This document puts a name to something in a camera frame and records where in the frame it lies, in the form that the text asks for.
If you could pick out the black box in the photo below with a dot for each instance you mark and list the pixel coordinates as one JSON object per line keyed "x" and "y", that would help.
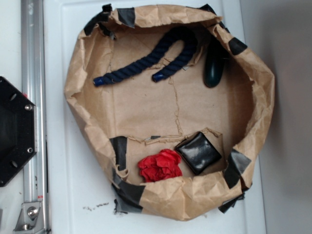
{"x": 198, "y": 152}

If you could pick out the red crumpled paper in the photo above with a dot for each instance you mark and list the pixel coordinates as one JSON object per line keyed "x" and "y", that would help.
{"x": 161, "y": 166}

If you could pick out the aluminium frame rail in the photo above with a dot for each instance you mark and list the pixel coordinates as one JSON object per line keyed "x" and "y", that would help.
{"x": 35, "y": 178}

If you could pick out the dark green oval object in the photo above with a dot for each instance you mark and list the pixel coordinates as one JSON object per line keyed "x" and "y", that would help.
{"x": 213, "y": 66}

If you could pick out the brown paper bag tray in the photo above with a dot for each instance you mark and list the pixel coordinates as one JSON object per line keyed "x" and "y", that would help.
{"x": 124, "y": 122}

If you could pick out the metal corner bracket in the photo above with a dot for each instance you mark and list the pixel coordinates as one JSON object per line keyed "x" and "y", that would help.
{"x": 30, "y": 219}

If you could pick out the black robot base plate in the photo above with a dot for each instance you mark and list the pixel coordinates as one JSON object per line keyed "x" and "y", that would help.
{"x": 17, "y": 131}

